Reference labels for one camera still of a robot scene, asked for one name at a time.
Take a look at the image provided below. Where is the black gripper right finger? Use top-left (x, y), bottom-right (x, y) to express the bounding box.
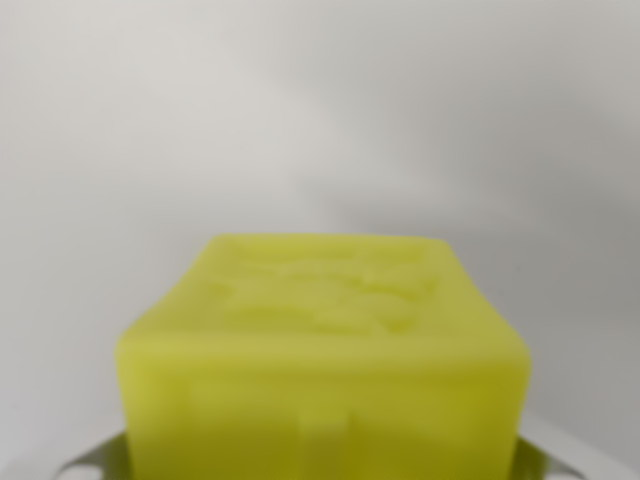
top-left (509, 433), bottom-right (587, 480)

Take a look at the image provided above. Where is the yellow cube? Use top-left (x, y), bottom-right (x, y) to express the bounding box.
top-left (114, 232), bottom-right (532, 480)

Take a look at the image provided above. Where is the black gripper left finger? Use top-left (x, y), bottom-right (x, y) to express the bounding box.
top-left (55, 432), bottom-right (134, 480)

